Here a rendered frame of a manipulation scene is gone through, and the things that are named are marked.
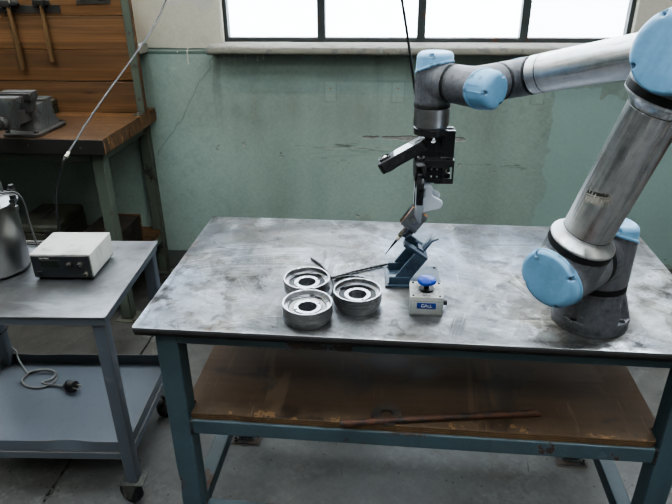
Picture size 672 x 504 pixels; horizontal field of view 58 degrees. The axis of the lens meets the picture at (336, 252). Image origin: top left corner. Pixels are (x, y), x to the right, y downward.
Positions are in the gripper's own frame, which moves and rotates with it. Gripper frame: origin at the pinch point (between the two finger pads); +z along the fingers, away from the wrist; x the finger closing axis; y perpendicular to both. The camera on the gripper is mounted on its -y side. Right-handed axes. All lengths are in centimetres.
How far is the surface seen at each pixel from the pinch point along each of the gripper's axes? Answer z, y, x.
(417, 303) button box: 13.2, -0.2, -16.9
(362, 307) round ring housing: 13.5, -11.8, -18.3
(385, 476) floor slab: 96, -4, 14
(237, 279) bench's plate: 16.2, -41.6, -2.2
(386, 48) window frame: -18, -4, 139
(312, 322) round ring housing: 14.0, -21.8, -23.8
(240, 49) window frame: -17, -66, 142
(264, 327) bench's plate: 16.2, -31.9, -22.6
